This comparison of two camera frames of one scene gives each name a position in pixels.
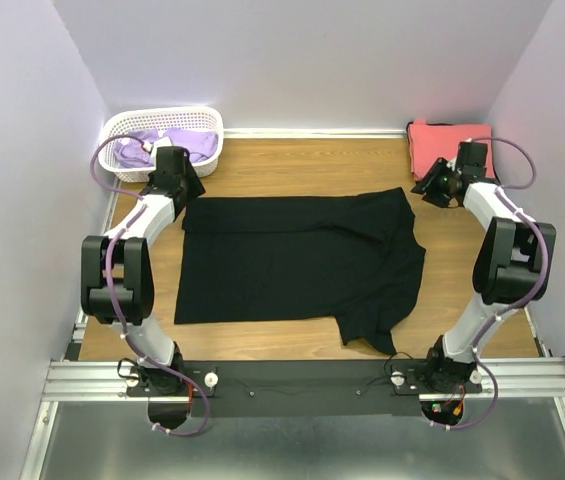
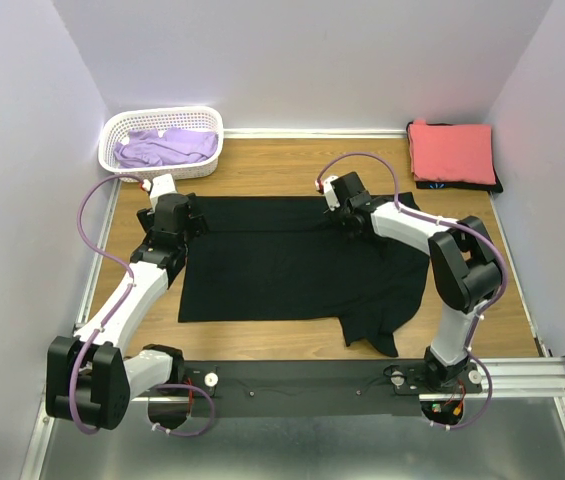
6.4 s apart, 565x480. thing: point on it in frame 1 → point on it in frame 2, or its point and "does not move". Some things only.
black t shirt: x=253 y=258 does not move
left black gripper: x=196 y=187 → x=197 y=222
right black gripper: x=426 y=185 → x=350 y=232
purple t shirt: x=131 y=154 does not move
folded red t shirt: x=430 y=142 does not move
